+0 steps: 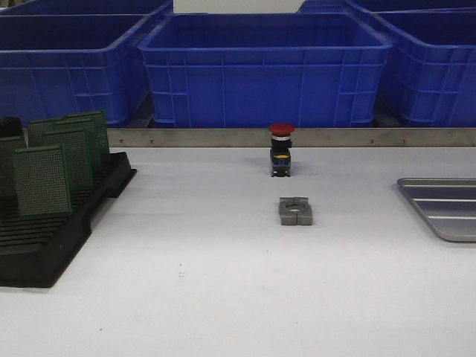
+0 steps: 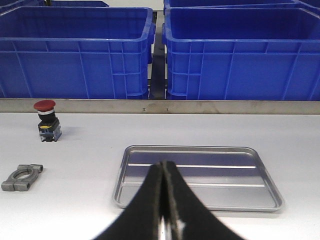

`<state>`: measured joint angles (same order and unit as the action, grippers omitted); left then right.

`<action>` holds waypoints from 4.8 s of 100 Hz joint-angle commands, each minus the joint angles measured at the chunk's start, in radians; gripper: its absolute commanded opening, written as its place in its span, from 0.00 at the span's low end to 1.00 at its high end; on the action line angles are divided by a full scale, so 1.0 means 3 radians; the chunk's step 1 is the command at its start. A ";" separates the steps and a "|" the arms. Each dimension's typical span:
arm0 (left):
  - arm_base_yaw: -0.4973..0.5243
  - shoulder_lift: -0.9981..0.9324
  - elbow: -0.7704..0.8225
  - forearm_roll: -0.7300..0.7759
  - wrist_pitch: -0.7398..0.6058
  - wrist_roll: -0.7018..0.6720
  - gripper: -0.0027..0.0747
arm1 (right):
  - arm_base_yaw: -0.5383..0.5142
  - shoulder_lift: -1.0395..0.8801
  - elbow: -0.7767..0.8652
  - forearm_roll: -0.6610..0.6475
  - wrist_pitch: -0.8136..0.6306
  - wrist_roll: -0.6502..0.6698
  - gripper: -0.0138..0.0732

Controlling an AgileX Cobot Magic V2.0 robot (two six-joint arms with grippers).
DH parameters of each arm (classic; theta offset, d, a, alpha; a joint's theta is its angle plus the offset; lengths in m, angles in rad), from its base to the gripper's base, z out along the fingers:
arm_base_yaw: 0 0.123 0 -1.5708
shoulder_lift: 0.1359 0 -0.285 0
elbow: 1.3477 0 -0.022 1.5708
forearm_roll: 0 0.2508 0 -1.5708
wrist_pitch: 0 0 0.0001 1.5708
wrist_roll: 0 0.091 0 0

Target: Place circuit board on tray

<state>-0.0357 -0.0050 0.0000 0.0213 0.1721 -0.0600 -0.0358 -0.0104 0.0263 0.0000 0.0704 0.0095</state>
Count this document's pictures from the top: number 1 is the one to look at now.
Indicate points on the green perforated circuit board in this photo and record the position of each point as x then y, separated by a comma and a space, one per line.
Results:
75, 143
41, 181

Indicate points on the green perforated circuit board front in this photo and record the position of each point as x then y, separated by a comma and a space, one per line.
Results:
41, 181

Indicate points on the green circuit board back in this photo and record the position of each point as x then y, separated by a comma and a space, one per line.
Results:
99, 120

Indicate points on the green circuit board middle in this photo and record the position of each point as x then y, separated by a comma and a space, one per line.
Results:
88, 125

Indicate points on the green circuit board rear left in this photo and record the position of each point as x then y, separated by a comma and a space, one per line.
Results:
36, 129

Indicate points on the silver metal tray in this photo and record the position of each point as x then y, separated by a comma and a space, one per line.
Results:
447, 205

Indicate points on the black slotted board rack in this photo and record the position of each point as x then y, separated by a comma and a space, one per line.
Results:
36, 250

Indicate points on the red emergency stop button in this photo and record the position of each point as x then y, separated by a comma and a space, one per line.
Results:
281, 143

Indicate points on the grey metal clamp block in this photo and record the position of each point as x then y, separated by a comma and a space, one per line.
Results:
295, 211

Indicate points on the blue plastic crate centre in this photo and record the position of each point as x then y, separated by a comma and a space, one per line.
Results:
253, 70

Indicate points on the blue plastic crate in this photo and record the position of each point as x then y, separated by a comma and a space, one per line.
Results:
52, 66
253, 70
429, 77

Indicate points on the blue plastic crate left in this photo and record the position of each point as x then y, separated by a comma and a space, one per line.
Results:
52, 66

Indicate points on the blue crate back right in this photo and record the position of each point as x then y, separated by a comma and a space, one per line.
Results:
376, 6

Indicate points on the blue plastic crate right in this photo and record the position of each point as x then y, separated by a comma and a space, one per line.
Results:
429, 77

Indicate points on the blue crate back left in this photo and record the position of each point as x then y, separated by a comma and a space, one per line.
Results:
155, 9

